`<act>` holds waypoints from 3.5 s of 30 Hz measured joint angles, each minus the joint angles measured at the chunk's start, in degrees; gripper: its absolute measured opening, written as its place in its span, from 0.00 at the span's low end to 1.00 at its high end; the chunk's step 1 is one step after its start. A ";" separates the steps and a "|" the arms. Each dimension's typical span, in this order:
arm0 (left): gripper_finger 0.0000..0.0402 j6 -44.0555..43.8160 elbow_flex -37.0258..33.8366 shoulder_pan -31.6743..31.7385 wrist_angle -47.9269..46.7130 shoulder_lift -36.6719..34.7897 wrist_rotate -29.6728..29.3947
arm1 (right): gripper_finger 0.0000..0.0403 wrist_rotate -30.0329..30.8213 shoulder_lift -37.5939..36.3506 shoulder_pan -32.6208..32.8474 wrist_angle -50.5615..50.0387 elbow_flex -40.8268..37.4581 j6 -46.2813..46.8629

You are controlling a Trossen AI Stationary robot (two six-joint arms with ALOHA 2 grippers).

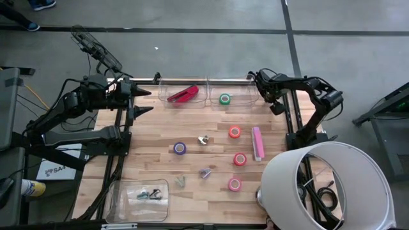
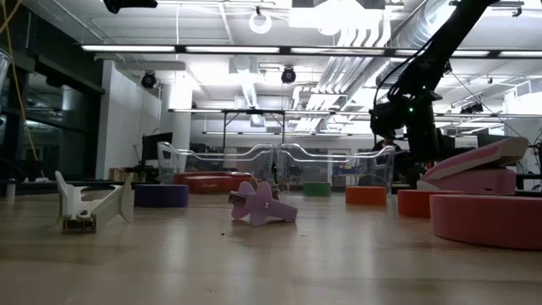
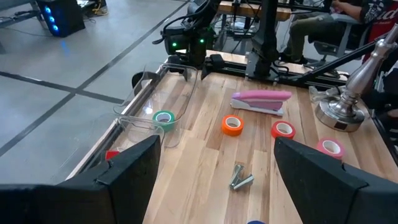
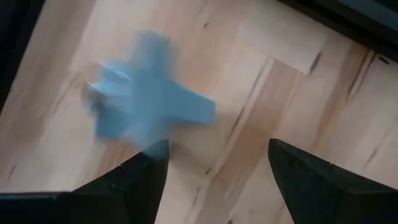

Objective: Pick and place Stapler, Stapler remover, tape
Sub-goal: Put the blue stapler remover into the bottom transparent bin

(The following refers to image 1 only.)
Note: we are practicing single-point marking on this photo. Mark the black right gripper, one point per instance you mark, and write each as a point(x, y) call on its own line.
point(270, 86)

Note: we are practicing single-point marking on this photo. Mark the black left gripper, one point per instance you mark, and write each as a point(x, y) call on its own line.
point(121, 94)

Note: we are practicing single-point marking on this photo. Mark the clear plastic bin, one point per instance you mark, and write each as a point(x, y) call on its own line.
point(243, 103)
point(163, 103)

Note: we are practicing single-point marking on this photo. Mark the pink stapler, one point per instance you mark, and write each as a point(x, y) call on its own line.
point(258, 143)

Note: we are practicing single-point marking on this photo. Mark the red stapler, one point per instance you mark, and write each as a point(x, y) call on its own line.
point(185, 94)

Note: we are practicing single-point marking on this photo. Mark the orange tape roll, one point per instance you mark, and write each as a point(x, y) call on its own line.
point(231, 128)

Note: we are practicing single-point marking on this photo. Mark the purple tape roll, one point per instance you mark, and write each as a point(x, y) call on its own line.
point(176, 145)

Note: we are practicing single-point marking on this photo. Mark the green tape roll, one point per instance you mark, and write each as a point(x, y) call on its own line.
point(221, 96)

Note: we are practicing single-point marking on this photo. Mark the red tape roll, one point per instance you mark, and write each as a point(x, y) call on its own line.
point(236, 156)

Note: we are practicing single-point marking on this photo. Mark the beige staple remover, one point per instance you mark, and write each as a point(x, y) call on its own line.
point(203, 140)

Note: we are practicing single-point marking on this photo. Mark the pink tape roll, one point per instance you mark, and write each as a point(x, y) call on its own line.
point(230, 181)

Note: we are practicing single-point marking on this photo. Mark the purple staple remover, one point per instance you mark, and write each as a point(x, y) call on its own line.
point(204, 173)

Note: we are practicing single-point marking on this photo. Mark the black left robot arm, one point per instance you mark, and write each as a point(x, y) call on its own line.
point(80, 135)

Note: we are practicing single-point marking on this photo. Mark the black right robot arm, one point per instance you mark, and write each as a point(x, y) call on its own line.
point(326, 96)

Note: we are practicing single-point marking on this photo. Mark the white staple remover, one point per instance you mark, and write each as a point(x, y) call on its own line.
point(180, 181)

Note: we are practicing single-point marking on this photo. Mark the white lamp shade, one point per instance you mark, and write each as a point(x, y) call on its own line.
point(278, 185)

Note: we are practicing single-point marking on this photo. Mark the silver lamp base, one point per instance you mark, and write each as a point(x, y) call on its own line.
point(260, 198)

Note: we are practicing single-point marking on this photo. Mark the black diagonal beam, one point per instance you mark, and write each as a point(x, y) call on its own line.
point(48, 155)

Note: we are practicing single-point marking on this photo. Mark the black metal cart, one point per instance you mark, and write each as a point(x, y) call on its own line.
point(380, 140)

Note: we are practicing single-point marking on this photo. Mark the white labelled box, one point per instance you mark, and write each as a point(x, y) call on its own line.
point(57, 172)

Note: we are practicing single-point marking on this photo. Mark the clear rounded plastic tub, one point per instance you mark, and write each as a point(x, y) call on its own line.
point(128, 211)

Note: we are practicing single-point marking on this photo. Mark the person's hand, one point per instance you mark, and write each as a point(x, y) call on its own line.
point(271, 225)

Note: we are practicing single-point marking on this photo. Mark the white metal bar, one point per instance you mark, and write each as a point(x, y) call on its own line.
point(118, 226)

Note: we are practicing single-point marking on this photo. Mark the person's shoe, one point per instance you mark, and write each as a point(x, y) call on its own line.
point(43, 4)
point(32, 25)

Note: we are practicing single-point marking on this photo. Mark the grey equipment panel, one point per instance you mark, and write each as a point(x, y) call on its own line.
point(9, 166)
point(8, 108)

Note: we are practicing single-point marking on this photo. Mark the yellow white spray can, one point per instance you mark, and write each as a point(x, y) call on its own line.
point(33, 188)

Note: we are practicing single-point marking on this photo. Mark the person's leg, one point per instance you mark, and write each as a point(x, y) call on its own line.
point(12, 12)

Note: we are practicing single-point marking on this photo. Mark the black aluminium table frame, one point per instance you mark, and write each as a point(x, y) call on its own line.
point(291, 124)

